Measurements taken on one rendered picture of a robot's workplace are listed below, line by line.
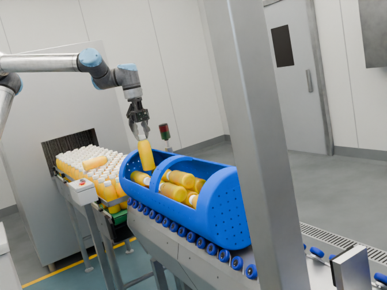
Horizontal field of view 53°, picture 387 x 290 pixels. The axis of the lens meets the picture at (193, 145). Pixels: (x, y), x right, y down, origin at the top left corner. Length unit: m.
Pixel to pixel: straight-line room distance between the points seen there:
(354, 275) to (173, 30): 6.27
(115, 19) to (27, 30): 1.35
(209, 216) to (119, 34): 5.54
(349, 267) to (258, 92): 0.61
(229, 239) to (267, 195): 0.79
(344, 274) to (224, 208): 0.46
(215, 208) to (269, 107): 0.77
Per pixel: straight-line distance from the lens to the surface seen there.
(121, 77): 1.89
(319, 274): 1.28
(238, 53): 0.54
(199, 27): 7.29
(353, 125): 5.17
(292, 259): 0.64
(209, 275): 1.47
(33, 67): 1.99
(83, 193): 2.16
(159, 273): 2.23
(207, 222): 1.29
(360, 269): 1.09
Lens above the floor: 1.62
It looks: 12 degrees down
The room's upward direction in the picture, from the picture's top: 12 degrees counter-clockwise
